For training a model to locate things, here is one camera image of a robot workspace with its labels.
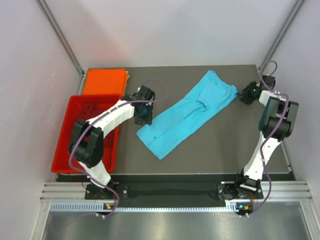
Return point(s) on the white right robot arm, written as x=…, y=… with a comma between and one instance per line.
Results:
x=276, y=124

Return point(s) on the right aluminium frame post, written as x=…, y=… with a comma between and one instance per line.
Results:
x=298, y=5

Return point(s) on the dark red t shirt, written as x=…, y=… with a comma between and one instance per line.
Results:
x=91, y=111

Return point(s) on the slotted grey cable duct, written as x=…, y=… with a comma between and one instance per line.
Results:
x=102, y=207

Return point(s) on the aluminium front frame rail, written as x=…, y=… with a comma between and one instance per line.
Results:
x=282, y=191

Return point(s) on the light blue t shirt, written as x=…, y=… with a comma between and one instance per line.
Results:
x=171, y=127

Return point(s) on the aluminium frame post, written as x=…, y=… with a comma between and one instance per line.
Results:
x=298, y=5
x=44, y=7

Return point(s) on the folded orange t shirt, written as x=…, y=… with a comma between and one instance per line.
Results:
x=106, y=81

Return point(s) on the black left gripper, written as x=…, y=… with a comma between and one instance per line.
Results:
x=147, y=120

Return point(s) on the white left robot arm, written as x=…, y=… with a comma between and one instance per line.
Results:
x=86, y=144

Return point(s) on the left aluminium frame post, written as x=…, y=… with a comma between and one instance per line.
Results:
x=44, y=7

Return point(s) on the red plastic bin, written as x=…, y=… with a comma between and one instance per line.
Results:
x=60, y=164

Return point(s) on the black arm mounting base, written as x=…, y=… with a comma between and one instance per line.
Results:
x=172, y=190

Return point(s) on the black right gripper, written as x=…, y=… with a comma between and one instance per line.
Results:
x=245, y=98

